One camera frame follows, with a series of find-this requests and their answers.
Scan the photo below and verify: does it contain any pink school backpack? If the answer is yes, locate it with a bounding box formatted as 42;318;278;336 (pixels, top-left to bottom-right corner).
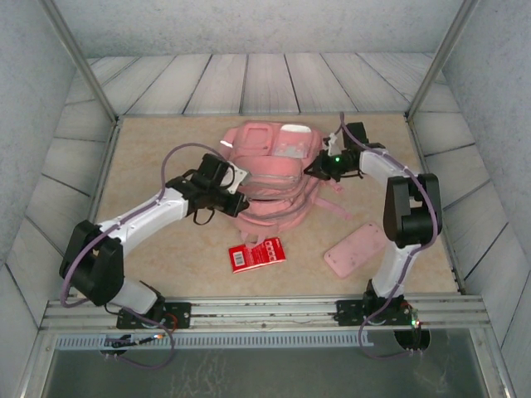
218;119;353;252

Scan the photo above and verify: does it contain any red packet with barcode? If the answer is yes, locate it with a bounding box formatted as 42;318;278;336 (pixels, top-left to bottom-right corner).
227;235;289;277

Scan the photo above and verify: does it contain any pink pencil case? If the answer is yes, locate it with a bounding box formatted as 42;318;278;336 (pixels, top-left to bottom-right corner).
323;221;390;280

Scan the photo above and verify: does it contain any grey metal sheet panel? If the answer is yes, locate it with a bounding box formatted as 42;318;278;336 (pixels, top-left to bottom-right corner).
18;331;515;398

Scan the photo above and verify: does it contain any black adapter with LED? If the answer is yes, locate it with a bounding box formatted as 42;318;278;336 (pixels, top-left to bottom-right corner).
101;333;165;347

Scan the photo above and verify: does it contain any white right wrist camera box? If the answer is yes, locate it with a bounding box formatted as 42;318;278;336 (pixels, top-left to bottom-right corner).
324;131;342;155

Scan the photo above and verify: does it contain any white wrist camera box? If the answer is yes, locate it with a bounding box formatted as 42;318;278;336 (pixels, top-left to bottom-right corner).
223;162;251;195
324;131;342;155

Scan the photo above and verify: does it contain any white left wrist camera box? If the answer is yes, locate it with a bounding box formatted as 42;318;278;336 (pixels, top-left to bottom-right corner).
223;162;251;195

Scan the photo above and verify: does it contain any aluminium table side rail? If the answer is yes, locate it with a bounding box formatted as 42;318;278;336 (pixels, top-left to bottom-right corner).
404;115;465;295
66;116;124;299

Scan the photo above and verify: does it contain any aluminium mounting rail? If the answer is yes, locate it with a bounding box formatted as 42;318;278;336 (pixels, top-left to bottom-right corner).
40;294;493;332

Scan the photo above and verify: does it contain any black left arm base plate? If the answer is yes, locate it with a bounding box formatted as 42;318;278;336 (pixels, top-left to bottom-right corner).
114;301;193;331

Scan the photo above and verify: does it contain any white slotted cable duct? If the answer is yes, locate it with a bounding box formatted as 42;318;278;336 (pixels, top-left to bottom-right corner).
53;330;377;350

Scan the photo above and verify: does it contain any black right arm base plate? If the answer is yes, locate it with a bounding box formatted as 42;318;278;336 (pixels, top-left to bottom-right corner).
334;298;374;328

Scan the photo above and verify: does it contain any aluminium frame post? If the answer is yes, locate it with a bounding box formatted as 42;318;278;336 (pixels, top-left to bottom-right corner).
39;0;121;124
405;0;482;124

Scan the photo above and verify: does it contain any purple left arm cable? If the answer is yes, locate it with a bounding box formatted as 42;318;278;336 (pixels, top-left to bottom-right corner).
60;142;208;370

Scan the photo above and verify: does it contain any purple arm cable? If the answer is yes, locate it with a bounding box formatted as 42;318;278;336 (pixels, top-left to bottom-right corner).
339;110;444;366
60;142;208;370

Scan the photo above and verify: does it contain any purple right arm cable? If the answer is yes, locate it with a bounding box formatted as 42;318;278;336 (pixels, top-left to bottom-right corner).
339;110;444;366

